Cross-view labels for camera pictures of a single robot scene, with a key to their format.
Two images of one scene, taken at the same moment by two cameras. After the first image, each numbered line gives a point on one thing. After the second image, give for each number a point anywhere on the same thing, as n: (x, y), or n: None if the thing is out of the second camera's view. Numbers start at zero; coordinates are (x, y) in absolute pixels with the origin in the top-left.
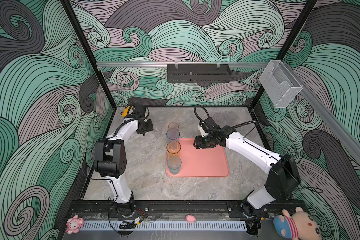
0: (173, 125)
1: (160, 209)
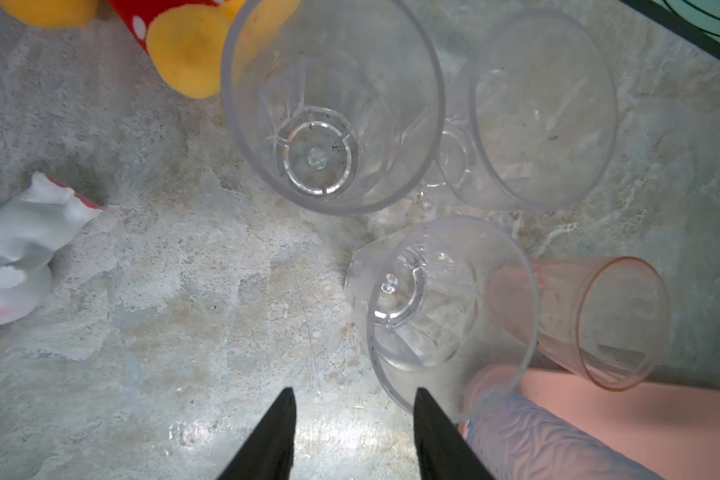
0: (606, 316)
1: None
